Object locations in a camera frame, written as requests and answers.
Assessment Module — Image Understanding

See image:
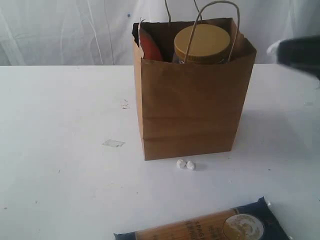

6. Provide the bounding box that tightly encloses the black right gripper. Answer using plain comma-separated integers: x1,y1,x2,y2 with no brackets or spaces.
276,35,320,80

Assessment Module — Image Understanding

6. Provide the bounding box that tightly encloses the nut jar gold lid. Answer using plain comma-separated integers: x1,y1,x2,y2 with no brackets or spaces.
172,24,231,65

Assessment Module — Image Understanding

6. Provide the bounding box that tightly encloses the brown paper bag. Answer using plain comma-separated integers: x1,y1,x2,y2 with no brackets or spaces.
131,18,257,161

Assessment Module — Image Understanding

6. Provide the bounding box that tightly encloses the brown red paper pouch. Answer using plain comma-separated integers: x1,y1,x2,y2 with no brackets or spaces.
138,18,163,62

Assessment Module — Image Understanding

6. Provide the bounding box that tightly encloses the spaghetti packet dark blue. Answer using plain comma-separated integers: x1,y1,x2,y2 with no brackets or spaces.
114,197,290,240

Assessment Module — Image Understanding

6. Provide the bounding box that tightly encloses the clear tape scrap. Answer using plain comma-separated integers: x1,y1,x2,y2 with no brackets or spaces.
102,139,125,148

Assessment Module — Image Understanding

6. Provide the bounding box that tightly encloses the white backdrop curtain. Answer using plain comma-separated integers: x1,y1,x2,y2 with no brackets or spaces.
0,0,320,66

